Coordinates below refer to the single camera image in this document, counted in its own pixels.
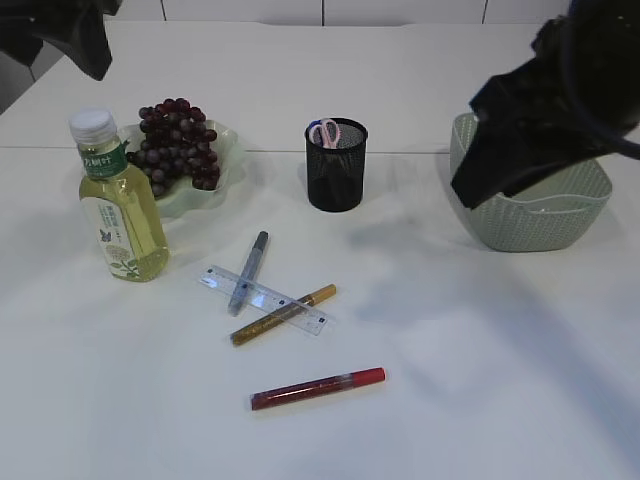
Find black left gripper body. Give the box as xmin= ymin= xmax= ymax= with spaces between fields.
xmin=1 ymin=0 xmax=123 ymax=37

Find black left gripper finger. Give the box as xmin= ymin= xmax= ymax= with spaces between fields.
xmin=1 ymin=22 xmax=44 ymax=67
xmin=42 ymin=12 xmax=112 ymax=81

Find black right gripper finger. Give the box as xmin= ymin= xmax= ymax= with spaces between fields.
xmin=499 ymin=145 xmax=613 ymax=198
xmin=451 ymin=117 xmax=555 ymax=209

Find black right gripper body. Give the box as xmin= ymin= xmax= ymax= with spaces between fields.
xmin=469 ymin=1 xmax=639 ymax=155

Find purple artificial grape bunch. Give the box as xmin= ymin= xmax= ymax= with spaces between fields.
xmin=125 ymin=97 xmax=221 ymax=199

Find pink purple safety scissors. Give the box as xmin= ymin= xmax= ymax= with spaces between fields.
xmin=317 ymin=118 xmax=341 ymax=149

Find blue safety scissors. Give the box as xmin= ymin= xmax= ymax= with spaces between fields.
xmin=308 ymin=120 xmax=324 ymax=146

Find yellow tea drink bottle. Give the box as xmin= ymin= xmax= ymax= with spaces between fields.
xmin=69 ymin=108 xmax=169 ymax=282

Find green plastic woven basket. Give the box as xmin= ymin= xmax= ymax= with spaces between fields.
xmin=448 ymin=112 xmax=614 ymax=252

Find black mesh pen holder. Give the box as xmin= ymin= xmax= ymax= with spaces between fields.
xmin=305 ymin=117 xmax=368 ymax=213

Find green ruffled glass plate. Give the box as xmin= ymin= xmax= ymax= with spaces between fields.
xmin=118 ymin=113 xmax=242 ymax=218

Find gold glitter marker pen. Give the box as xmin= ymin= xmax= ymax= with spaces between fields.
xmin=230 ymin=284 xmax=337 ymax=347

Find clear plastic ruler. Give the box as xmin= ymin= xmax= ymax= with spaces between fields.
xmin=198 ymin=264 xmax=335 ymax=340

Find silver glitter marker pen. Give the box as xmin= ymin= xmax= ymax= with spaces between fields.
xmin=228 ymin=231 xmax=269 ymax=316

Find red glitter marker pen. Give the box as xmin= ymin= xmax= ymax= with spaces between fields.
xmin=250 ymin=367 xmax=386 ymax=411

